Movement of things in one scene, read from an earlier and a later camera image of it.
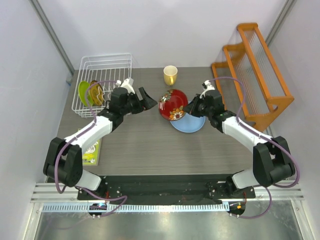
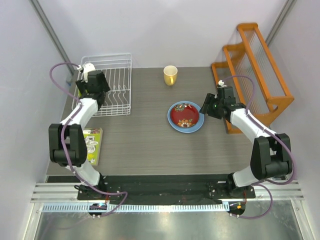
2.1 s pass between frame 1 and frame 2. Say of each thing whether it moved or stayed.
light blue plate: stayed
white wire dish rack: stayed
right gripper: moved
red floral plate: moved
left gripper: moved
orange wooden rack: stayed
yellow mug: stayed
